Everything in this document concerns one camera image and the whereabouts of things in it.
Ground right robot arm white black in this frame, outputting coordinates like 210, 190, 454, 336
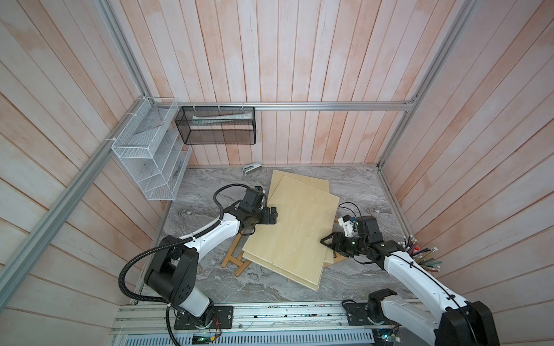
320, 216, 500, 345

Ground black mesh wire basket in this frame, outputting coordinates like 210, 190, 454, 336
175, 105, 257, 145

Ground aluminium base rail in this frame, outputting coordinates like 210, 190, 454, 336
110, 298, 470, 346

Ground black corrugated cable conduit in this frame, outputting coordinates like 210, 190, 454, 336
117, 183, 252, 304

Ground white mesh tiered shelf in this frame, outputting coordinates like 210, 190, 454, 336
112, 97, 193, 201

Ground pink cup of pencils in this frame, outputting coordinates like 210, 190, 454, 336
398, 236, 442, 272

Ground plywood board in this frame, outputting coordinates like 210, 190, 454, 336
268, 170, 338, 210
242, 174, 340, 287
244, 250, 335, 291

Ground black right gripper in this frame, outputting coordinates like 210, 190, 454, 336
320, 231, 368, 257

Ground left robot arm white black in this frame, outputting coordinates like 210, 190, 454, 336
145, 183, 278, 325

